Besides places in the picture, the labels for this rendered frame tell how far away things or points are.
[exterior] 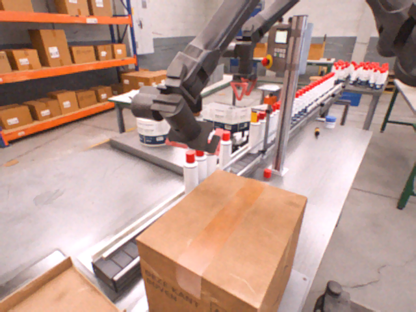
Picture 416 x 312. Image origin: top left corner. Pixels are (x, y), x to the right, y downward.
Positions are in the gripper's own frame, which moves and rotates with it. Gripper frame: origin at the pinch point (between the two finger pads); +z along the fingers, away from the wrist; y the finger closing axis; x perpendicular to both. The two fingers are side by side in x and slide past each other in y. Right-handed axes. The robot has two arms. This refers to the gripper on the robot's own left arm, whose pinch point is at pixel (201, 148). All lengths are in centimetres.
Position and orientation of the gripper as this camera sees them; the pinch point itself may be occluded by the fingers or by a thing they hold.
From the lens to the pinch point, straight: 66.6
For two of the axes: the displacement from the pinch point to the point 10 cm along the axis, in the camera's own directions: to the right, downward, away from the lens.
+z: 3.0, 4.3, 8.5
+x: -3.4, 8.8, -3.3
